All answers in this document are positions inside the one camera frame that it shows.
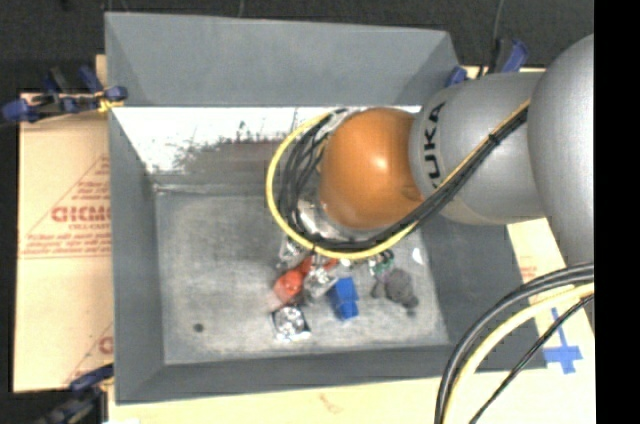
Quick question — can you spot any grey metal bin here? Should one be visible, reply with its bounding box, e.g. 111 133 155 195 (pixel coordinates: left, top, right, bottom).
103 11 547 404

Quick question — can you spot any clear glass jar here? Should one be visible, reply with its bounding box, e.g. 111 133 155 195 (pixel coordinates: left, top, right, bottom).
271 305 313 343

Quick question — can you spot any brown cardboard board, red print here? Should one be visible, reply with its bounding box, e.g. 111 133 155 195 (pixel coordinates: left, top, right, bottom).
11 92 117 394

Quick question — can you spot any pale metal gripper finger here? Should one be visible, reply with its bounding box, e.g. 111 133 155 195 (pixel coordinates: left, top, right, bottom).
277 236 304 270
304 267 338 303

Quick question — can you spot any blue toy block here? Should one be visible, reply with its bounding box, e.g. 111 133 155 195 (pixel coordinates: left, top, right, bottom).
325 275 361 321

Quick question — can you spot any red and orange plastic toy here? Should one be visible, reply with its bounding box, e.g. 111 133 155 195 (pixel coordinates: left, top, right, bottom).
269 255 315 312

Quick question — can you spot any grey toy animal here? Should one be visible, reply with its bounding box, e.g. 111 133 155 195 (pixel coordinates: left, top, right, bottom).
369 266 420 314

